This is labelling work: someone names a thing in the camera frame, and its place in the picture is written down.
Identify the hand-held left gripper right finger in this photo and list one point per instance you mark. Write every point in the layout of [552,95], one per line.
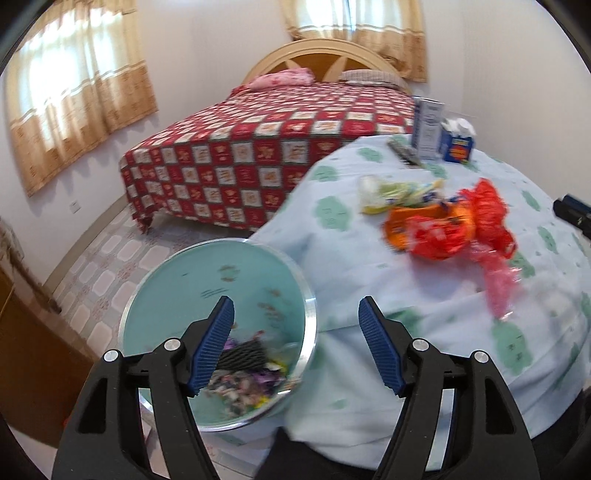
[378,346]

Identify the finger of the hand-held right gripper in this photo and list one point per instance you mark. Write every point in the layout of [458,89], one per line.
[572,210]

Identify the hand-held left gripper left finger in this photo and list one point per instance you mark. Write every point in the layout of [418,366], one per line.
[212,344]

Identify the black striped wrapper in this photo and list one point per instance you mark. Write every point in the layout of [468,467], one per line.
[244,355]

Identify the pile of small colourful wrappers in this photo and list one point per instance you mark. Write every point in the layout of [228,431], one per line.
[249,387]

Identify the teal metal-rimmed trash bin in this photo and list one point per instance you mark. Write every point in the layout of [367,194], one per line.
[184,286]

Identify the red foam net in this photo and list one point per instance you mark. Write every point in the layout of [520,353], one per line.
[489,207]

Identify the orange foil wrapper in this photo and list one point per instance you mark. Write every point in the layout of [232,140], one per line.
[415,219]

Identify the pale yellow printed plastic bag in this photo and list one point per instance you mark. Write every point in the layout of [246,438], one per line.
[397,194]

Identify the round table, blue cloth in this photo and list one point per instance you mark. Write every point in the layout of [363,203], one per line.
[351,258]

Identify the blue white milk carton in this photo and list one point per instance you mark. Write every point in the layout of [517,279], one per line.
[457,145]

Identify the tall white carton box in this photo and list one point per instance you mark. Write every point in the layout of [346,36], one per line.
[427,129]

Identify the dark grey flat object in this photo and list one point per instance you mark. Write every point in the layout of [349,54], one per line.
[406,152]

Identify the brown wooden cabinet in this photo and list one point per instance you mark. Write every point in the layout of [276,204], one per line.
[32,350]

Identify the bed with red quilt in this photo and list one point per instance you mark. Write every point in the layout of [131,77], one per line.
[240,152]

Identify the striped pillow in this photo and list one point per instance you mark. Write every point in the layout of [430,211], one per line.
[374,77]

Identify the beige patterned curtain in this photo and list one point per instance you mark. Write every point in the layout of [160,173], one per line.
[78,101]
[392,37]

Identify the pink floral pillow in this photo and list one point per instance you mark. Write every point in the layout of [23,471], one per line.
[281,78]

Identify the cream wooden headboard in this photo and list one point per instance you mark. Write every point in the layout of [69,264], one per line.
[304,62]

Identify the white wall socket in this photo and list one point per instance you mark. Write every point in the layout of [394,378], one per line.
[74,206]

